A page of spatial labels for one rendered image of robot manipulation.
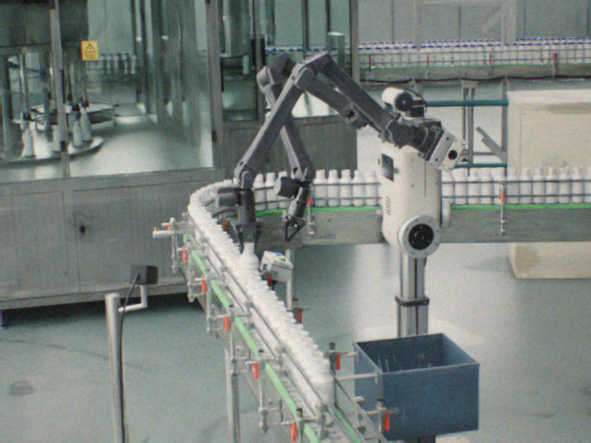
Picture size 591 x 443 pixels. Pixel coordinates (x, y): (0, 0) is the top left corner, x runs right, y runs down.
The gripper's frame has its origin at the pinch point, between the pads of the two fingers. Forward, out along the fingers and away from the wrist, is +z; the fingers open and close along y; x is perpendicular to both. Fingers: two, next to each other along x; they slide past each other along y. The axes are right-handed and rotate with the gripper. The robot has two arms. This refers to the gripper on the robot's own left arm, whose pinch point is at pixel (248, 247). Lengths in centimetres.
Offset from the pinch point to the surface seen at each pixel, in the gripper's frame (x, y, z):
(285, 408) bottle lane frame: -74, -6, 27
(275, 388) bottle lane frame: -61, -6, 26
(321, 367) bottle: -97, -1, 8
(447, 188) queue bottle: 140, 122, 17
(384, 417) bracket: -113, 10, 17
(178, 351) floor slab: 262, 6, 123
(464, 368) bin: -53, 55, 31
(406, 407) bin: -53, 36, 41
